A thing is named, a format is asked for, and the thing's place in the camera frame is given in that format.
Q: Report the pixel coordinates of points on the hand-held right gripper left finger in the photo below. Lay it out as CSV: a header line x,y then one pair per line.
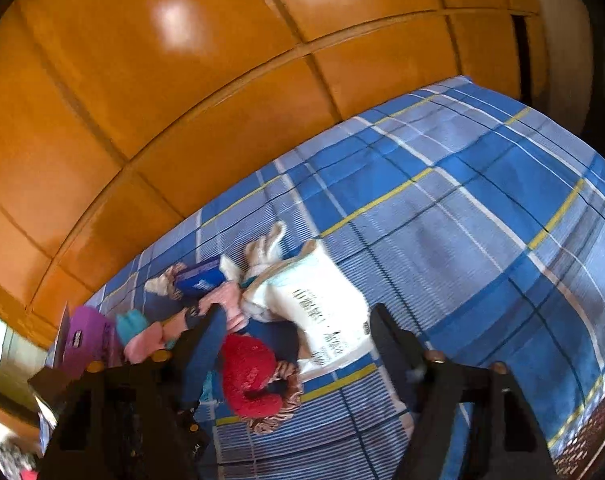
x,y
202,360

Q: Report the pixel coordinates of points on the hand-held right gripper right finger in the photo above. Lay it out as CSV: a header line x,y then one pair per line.
x,y
390,355

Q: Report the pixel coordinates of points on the red Hello Kitty pouch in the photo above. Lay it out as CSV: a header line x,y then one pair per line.
x,y
247,375

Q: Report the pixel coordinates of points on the pink cloth pouch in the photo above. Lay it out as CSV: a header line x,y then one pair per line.
x,y
145,345

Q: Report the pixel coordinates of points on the pink fluffy socks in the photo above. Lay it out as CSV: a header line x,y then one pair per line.
x,y
227,300

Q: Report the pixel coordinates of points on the blue tissue pack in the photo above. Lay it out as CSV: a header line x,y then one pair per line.
x,y
200,277

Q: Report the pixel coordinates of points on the white printed packet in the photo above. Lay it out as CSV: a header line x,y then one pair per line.
x,y
322,305

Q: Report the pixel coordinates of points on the beige cloth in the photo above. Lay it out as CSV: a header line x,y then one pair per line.
x,y
158,284

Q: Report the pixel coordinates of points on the brown satin scrunchie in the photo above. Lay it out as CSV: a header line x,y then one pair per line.
x,y
287,400

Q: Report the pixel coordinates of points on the purple tissue box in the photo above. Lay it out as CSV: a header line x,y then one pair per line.
x,y
87,335

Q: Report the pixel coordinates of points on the white gauze cloth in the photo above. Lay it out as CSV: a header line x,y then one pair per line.
x,y
265,250

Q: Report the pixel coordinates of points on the blue plaid bed sheet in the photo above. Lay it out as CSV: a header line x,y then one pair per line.
x,y
457,200

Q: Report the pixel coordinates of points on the dark patterned cloth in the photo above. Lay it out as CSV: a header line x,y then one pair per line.
x,y
590,435

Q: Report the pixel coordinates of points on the wooden wardrobe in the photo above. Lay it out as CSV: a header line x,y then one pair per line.
x,y
182,110

